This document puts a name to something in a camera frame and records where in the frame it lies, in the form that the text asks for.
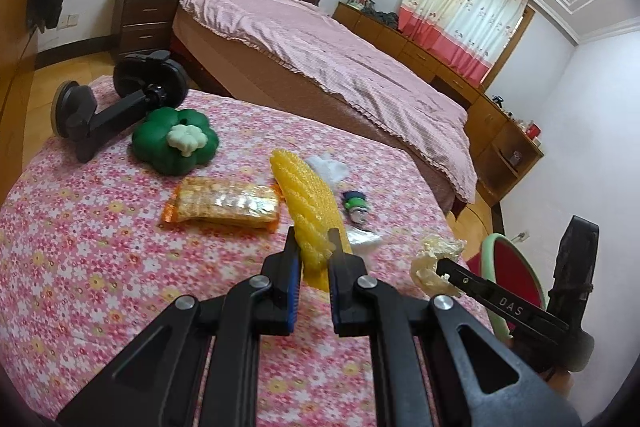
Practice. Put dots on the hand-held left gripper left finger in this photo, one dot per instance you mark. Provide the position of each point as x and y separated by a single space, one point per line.
294 287

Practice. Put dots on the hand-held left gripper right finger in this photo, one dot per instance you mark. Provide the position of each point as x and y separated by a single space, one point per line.
334 292

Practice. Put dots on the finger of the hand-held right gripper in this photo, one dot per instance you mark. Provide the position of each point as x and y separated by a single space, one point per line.
500 299

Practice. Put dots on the red green chair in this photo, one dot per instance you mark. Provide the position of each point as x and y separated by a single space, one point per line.
515 267

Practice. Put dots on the yellow foam fruit net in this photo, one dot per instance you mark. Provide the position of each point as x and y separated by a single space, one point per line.
310 212

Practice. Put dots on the clear plastic wrapper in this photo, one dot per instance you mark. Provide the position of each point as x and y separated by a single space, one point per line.
362 241

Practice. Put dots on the small blue green bottle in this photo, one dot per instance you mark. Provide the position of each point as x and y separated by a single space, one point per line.
356 206

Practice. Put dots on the orange snack packet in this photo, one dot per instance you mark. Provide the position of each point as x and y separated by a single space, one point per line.
220 204

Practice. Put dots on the crumpled white plastic wrap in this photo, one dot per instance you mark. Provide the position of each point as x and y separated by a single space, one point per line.
330 168

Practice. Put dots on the red box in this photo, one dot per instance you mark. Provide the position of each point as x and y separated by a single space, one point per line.
533 131

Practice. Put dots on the wooden cabinet row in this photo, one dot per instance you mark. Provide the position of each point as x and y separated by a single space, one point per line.
490 127

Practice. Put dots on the pink floral tablecloth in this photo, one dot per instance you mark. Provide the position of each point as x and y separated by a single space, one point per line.
125 267

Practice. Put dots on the small black device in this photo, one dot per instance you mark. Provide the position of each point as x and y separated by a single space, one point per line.
498 99

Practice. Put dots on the green toy bell pepper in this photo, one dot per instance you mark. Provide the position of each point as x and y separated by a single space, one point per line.
160 142

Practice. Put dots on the pink bedspread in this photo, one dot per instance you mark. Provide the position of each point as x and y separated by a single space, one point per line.
325 62

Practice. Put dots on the black suction phone holder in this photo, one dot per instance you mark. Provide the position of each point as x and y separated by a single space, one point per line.
145 77

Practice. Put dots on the dark bag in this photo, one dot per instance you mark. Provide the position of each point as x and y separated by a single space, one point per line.
382 18

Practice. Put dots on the white and red curtain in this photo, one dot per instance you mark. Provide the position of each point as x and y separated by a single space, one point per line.
460 12

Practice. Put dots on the dark wooden nightstand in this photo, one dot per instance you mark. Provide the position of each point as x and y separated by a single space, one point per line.
142 24

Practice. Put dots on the wooden wardrobe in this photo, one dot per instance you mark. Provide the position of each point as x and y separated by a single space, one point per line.
15 72

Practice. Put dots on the white wall socket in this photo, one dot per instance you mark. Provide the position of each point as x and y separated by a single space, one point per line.
523 236
69 21

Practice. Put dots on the wooden window frame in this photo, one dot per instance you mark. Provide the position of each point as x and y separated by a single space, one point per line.
520 37

